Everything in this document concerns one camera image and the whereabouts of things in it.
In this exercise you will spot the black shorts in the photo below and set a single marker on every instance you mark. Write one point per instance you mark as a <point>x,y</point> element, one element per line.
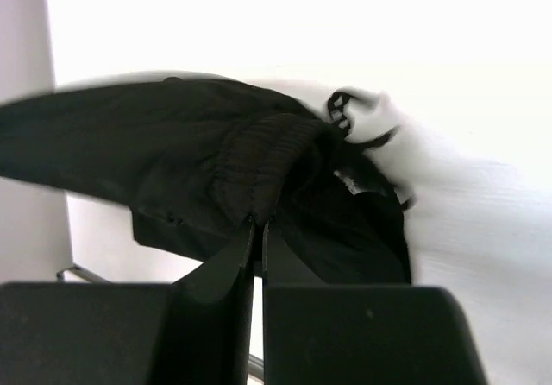
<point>196,158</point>

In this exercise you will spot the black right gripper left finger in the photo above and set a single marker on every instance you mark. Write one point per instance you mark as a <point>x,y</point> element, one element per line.
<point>205,337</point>

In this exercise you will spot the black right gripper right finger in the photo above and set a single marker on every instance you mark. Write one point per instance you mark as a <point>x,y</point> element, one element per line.
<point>318,333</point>

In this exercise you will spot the aluminium left side rail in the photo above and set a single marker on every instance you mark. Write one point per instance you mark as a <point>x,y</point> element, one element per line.
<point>80,273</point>

